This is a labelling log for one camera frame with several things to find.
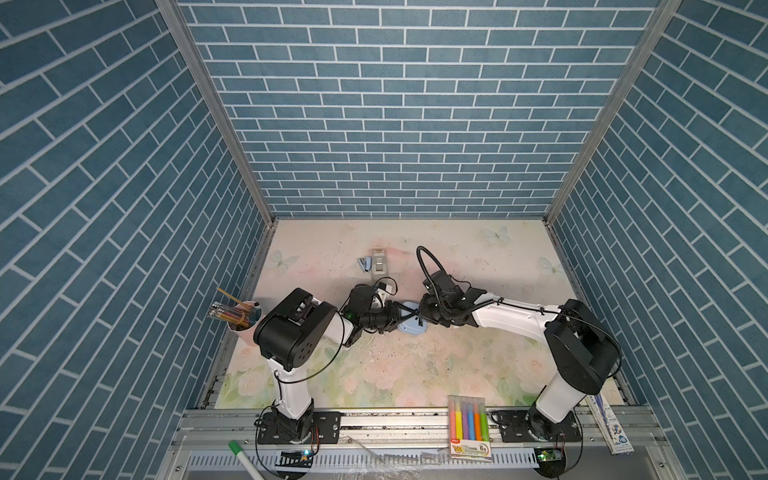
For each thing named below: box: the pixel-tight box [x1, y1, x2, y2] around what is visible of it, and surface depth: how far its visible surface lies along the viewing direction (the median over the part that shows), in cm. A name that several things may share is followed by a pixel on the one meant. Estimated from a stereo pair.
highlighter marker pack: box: [448, 395, 492, 462], surface depth 74 cm
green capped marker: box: [228, 440, 264, 480], surface depth 71 cm
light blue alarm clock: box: [398, 301, 427, 336], surface depth 89 cm
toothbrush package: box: [586, 394, 634, 455], surface depth 75 cm
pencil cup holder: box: [207, 287, 262, 332], surface depth 79 cm
